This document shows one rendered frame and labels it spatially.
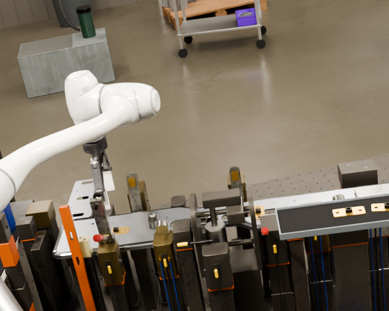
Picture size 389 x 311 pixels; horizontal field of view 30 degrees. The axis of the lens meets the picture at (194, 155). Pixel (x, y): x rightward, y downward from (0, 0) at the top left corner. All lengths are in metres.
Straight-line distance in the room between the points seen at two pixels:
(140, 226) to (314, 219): 0.66
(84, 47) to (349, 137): 2.85
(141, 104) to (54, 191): 3.05
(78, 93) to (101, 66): 4.78
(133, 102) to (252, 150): 3.06
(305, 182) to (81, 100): 1.29
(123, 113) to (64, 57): 4.86
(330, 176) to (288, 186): 0.19
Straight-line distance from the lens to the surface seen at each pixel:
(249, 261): 2.15
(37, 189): 5.13
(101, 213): 2.14
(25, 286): 2.33
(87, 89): 2.11
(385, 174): 3.11
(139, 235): 2.31
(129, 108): 2.02
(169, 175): 4.88
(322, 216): 1.96
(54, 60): 6.87
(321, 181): 3.08
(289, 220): 1.95
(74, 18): 9.26
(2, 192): 1.75
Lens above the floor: 2.18
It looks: 25 degrees down
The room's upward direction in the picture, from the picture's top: 10 degrees counter-clockwise
